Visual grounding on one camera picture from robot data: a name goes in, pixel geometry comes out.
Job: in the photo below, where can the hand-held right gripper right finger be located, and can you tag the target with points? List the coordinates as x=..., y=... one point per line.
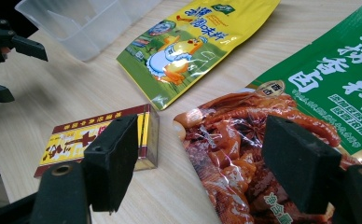
x=300, y=161

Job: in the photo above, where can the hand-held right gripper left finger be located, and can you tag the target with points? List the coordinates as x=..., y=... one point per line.
x=112, y=161

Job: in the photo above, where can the small red and yellow box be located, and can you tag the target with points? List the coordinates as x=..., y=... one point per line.
x=73, y=140

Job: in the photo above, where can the clear plastic container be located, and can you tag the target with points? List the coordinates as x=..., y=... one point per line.
x=86, y=28

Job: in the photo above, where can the green and red food packet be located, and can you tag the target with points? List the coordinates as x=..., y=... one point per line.
x=325, y=81

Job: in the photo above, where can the yellow spouted pouch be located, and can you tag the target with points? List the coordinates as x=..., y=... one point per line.
x=182, y=53

